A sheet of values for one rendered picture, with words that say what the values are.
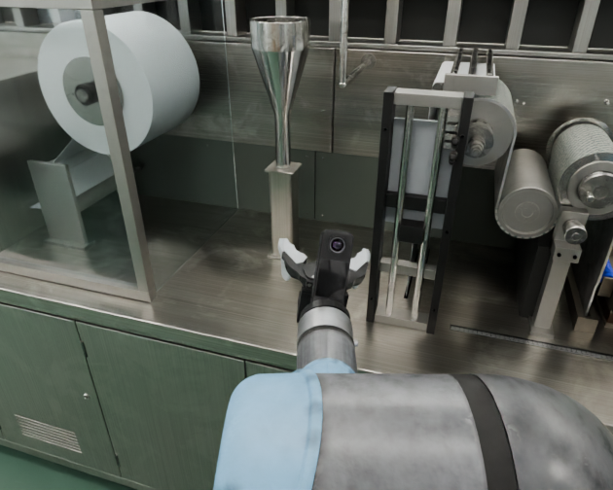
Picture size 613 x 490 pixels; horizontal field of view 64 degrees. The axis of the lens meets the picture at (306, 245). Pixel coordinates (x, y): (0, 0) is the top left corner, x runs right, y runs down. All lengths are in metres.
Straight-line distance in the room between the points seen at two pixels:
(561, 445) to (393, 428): 0.08
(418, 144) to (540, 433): 0.80
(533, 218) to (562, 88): 0.39
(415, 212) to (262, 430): 0.86
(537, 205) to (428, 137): 0.30
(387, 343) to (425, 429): 0.90
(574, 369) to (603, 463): 0.93
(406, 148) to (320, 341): 0.50
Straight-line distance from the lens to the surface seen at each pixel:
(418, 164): 1.03
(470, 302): 1.32
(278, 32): 1.19
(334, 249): 0.69
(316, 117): 1.51
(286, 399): 0.26
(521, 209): 1.17
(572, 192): 1.16
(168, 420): 1.54
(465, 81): 1.05
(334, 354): 0.60
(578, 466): 0.28
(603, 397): 1.18
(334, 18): 1.45
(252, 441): 0.25
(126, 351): 1.43
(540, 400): 0.29
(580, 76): 1.44
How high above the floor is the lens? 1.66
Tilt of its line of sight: 30 degrees down
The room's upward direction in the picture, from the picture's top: straight up
